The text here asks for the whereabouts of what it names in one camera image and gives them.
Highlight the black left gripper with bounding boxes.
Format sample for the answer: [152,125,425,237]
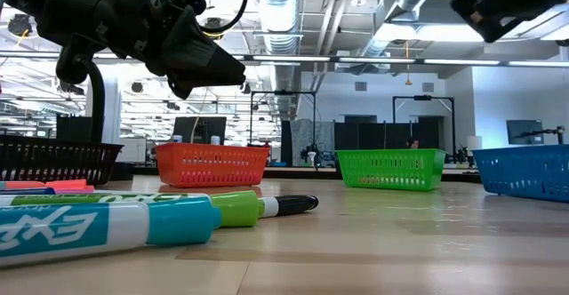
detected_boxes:
[37,0,247,100]

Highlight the orange plastic basket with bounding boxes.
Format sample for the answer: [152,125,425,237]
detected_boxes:
[155,142,271,188]

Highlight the light green Expo marker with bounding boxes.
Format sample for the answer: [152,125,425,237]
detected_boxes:
[0,190,261,228]

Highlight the teal Expo marker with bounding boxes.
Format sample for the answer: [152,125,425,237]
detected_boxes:
[0,195,222,269]

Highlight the black cap white marker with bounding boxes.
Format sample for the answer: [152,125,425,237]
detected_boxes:
[257,194,320,219]

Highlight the pink cap white marker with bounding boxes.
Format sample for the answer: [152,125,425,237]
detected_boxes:
[52,184,96,195]

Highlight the blue plastic basket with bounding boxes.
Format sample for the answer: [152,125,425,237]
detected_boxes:
[471,143,569,204]

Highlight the orange highlighter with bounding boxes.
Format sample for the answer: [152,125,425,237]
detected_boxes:
[0,179,88,192]

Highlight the dark blue Expo marker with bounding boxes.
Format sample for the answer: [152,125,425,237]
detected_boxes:
[0,187,57,196]

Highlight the green plastic basket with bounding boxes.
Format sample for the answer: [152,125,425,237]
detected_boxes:
[335,147,447,193]

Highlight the black computer monitor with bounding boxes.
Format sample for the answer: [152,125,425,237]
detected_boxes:
[172,116,228,145]

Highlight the long ceiling light bar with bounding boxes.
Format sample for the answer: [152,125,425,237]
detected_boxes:
[0,50,569,68]

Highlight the black box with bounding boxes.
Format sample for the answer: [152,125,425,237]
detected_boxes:
[56,115,93,143]

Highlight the black plastic basket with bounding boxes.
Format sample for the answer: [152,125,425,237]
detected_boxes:
[0,134,124,187]

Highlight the black round ceiling fixture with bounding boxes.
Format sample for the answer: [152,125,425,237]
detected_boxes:
[7,13,34,37]

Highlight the black partition panels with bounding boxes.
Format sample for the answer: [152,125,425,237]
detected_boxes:
[333,116,445,152]

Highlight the black station frame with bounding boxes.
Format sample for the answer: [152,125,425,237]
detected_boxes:
[392,94,457,163]
[249,90,317,148]

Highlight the dark wall monitor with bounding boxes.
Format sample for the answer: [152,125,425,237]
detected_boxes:
[506,119,544,146]

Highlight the yellow hanging cord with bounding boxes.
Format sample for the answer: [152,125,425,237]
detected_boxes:
[403,40,413,86]

